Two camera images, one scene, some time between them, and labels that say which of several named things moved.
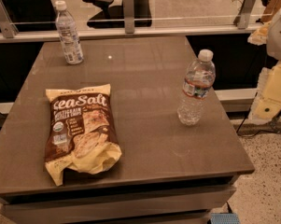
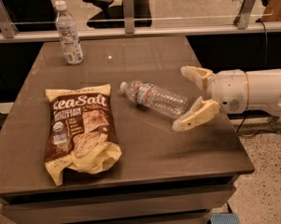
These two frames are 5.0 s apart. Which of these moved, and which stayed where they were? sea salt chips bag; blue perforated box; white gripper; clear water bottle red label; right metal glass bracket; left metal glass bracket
Moved: clear water bottle red label; white gripper
Stayed: blue perforated box; right metal glass bracket; sea salt chips bag; left metal glass bracket
